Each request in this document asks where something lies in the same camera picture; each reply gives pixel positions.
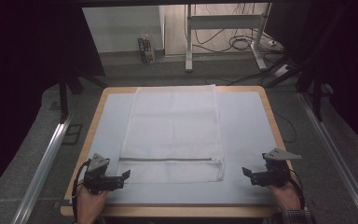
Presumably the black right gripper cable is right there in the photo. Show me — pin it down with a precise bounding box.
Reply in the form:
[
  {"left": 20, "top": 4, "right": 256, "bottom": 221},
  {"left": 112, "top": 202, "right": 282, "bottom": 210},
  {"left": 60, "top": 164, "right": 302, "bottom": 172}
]
[{"left": 288, "top": 169, "right": 306, "bottom": 210}]

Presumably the dark curtain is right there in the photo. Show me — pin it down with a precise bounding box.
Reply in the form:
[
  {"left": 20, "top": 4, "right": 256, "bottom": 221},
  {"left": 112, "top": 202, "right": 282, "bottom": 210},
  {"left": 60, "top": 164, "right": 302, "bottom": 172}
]
[
  {"left": 265, "top": 0, "right": 358, "bottom": 155},
  {"left": 0, "top": 0, "right": 106, "bottom": 203}
]

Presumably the pack of bottles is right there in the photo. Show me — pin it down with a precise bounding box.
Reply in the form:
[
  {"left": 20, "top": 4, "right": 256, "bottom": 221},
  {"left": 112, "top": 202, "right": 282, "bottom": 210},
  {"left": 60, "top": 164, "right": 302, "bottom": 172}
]
[{"left": 137, "top": 30, "right": 157, "bottom": 65}]

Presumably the white power strip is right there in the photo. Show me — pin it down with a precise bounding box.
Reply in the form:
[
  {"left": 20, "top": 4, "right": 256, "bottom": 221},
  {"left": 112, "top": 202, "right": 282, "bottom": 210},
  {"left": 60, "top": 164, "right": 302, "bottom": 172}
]
[
  {"left": 266, "top": 38, "right": 285, "bottom": 52},
  {"left": 273, "top": 63, "right": 292, "bottom": 77}
]

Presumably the white mesh laundry bag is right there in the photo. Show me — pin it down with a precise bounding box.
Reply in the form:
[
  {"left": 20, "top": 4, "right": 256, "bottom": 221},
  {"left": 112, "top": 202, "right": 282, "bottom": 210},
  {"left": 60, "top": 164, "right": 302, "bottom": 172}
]
[{"left": 117, "top": 84, "right": 226, "bottom": 185}]

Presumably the person's right hand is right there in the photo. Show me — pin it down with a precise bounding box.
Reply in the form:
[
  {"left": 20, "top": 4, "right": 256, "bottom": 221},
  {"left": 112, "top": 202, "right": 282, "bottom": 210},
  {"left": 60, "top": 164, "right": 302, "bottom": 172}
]
[{"left": 267, "top": 181, "right": 302, "bottom": 213}]

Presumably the black metal stand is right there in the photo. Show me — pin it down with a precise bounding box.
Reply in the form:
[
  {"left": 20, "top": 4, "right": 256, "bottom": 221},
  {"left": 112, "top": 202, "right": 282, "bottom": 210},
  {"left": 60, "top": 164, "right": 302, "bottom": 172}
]
[
  {"left": 266, "top": 3, "right": 335, "bottom": 123},
  {"left": 58, "top": 69, "right": 108, "bottom": 124}
]

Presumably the thin black floor cable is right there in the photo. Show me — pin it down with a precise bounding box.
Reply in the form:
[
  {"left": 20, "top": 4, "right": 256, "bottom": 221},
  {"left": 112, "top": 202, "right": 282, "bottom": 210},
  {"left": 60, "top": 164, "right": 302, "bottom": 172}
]
[{"left": 272, "top": 109, "right": 298, "bottom": 145}]

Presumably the person's left hand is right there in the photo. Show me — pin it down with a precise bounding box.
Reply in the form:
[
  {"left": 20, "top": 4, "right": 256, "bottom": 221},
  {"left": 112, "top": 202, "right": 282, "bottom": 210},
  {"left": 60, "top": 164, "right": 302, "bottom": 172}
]
[{"left": 76, "top": 185, "right": 109, "bottom": 224}]

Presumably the black floor socket plate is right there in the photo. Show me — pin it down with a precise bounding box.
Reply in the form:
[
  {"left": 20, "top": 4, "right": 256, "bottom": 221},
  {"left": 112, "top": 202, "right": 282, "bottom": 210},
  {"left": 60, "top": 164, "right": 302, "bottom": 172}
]
[{"left": 62, "top": 123, "right": 84, "bottom": 147}]

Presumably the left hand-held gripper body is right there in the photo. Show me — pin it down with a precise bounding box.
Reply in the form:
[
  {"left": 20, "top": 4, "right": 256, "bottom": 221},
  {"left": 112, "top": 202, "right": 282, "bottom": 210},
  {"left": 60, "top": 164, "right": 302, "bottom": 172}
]
[{"left": 83, "top": 152, "right": 125, "bottom": 196}]

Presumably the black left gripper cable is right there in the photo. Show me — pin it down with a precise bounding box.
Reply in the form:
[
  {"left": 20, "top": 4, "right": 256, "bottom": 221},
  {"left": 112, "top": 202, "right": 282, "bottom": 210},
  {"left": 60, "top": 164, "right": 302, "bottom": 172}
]
[{"left": 70, "top": 159, "right": 92, "bottom": 220}]

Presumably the aluminium rail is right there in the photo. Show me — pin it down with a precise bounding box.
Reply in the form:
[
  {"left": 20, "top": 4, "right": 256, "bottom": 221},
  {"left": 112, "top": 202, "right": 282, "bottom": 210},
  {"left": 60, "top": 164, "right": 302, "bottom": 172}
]
[
  {"left": 297, "top": 91, "right": 358, "bottom": 224},
  {"left": 10, "top": 111, "right": 76, "bottom": 224}
]

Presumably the white metal desk frame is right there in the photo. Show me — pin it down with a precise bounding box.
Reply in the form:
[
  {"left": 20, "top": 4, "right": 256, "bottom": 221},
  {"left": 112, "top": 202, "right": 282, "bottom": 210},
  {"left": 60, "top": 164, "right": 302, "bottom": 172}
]
[{"left": 184, "top": 3, "right": 273, "bottom": 73}]

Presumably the pale blue table mat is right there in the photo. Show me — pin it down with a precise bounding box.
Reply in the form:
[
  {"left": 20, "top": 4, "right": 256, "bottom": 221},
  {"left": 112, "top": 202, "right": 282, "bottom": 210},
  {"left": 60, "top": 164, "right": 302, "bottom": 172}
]
[{"left": 86, "top": 91, "right": 278, "bottom": 207}]

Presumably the wooden table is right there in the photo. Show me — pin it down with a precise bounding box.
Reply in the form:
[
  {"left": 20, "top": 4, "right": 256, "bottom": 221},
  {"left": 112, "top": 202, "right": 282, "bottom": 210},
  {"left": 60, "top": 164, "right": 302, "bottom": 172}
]
[{"left": 60, "top": 85, "right": 294, "bottom": 218}]

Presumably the tangle of black cables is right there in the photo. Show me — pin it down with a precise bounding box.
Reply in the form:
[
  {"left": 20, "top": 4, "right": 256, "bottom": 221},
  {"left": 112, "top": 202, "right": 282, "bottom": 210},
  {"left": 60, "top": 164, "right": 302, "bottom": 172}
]
[{"left": 191, "top": 3, "right": 264, "bottom": 54}]

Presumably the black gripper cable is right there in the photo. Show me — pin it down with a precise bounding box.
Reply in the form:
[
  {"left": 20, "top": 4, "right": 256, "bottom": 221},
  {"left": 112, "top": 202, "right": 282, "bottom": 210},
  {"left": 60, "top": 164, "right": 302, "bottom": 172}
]
[
  {"left": 288, "top": 169, "right": 306, "bottom": 210},
  {"left": 70, "top": 159, "right": 92, "bottom": 220}
]

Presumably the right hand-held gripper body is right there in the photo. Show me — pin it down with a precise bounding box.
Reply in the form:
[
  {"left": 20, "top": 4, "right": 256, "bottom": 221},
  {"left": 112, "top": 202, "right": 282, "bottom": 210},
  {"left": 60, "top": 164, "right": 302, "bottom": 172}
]
[{"left": 254, "top": 147, "right": 303, "bottom": 188}]

